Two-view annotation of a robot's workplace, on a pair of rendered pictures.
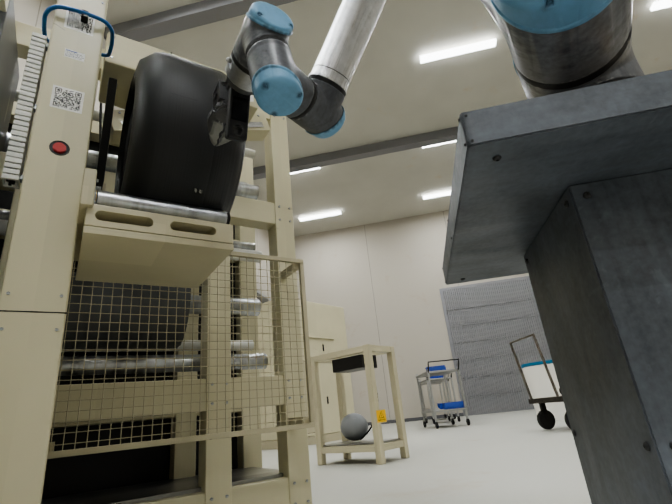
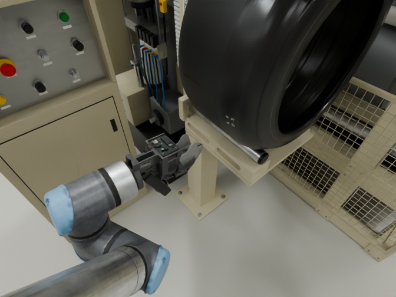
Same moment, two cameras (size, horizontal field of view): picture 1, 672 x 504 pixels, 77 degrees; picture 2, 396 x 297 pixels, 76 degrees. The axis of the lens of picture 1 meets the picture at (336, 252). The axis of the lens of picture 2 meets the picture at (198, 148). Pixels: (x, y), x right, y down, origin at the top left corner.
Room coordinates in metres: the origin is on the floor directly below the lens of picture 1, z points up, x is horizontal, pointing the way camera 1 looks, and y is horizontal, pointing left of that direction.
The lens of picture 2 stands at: (0.86, -0.18, 1.52)
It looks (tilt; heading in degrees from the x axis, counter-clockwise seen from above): 48 degrees down; 85
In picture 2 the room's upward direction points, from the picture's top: straight up
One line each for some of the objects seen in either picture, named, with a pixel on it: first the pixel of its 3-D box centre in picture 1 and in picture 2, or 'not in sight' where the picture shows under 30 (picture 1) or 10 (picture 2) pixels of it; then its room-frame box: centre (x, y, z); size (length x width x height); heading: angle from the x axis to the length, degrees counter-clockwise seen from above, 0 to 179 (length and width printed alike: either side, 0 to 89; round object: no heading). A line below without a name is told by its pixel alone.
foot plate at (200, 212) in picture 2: not in sight; (201, 194); (0.97, 0.73, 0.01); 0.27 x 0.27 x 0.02; 34
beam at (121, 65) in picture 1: (181, 91); not in sight; (1.44, 0.59, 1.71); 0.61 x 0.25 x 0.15; 124
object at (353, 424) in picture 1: (356, 404); not in sight; (3.47, -0.04, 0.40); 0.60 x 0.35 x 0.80; 51
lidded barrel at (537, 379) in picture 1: (551, 390); not in sight; (5.96, -2.64, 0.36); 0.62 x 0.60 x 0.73; 170
